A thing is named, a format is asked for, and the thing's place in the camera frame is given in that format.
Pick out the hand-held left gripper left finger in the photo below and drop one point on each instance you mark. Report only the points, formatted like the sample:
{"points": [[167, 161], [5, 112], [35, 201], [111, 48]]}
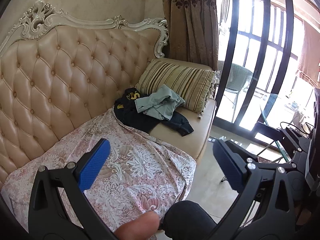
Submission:
{"points": [[95, 165]]}

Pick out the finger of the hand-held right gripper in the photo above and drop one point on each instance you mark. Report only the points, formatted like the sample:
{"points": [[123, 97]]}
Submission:
{"points": [[296, 141]]}

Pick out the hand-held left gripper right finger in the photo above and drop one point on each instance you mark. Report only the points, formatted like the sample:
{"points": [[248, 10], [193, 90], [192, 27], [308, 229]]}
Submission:
{"points": [[230, 166]]}

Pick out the mint green garment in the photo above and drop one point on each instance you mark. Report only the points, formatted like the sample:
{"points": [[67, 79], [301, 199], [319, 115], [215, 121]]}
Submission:
{"points": [[162, 100]]}

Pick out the person's left hand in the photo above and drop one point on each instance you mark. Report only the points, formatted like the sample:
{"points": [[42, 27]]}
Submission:
{"points": [[137, 227]]}

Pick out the glass table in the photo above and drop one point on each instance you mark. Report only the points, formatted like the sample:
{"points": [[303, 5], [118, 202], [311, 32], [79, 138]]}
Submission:
{"points": [[271, 105]]}

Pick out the pink floral blanket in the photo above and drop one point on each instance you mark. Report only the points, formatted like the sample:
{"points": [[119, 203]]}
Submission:
{"points": [[140, 160]]}

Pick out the navy garment with yellow print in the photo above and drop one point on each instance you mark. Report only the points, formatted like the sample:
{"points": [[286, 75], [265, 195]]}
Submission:
{"points": [[135, 120]]}

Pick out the person's leg in dark pants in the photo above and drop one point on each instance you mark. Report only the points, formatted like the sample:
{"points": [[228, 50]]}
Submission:
{"points": [[190, 222]]}

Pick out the wicker chair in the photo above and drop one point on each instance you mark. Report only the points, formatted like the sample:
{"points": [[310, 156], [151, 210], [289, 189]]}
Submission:
{"points": [[240, 75]]}

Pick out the brown patterned curtain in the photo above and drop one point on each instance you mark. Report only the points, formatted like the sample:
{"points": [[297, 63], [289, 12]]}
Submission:
{"points": [[310, 55], [190, 17]]}

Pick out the striped beige pillow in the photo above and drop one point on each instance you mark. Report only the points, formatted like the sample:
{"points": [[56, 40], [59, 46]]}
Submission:
{"points": [[180, 77]]}

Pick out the beige tufted leather sofa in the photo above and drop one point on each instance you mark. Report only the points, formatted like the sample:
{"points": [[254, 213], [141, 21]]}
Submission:
{"points": [[62, 67]]}

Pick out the black framed glass door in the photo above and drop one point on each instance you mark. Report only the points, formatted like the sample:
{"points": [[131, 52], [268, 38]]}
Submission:
{"points": [[287, 30]]}

